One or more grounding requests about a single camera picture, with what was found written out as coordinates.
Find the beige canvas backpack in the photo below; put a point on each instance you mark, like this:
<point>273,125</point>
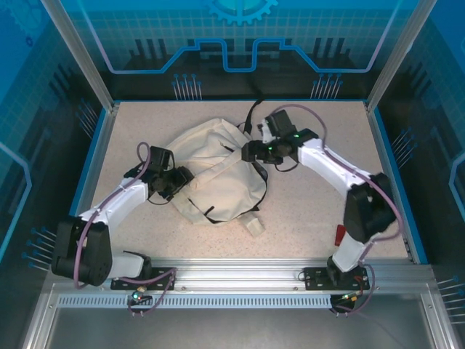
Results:
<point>225,174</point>

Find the red wallet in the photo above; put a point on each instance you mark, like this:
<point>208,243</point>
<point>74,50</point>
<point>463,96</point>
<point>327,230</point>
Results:
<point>340,234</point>

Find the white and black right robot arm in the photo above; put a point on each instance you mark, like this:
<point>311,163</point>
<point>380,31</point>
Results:
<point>327,160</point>

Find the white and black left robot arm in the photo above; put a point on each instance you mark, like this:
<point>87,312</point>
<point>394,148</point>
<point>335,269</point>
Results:
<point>123,203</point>

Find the small connector with green light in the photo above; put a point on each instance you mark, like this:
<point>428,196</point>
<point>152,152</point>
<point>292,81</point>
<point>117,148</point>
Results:
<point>137,295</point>
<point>348,298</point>

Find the steel lower shelf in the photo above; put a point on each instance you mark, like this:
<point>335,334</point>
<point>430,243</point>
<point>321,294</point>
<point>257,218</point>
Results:
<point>236,327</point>

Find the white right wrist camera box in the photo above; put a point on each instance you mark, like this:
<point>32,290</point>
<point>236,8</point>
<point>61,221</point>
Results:
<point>264,132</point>

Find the blue and aluminium side rail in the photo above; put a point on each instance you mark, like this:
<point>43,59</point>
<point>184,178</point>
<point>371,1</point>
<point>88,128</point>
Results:
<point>383,145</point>
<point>100,145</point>

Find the aluminium enclosure post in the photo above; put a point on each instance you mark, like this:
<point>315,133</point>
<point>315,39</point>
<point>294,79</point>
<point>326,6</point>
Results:
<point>394,62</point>
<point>86,62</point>

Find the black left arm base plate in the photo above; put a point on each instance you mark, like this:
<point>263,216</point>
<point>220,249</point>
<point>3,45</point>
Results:
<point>163,279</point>

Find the aluminium frame rail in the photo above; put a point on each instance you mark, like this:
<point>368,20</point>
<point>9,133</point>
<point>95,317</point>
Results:
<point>236,276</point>

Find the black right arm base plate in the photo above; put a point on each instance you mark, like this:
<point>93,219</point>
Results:
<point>314,280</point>

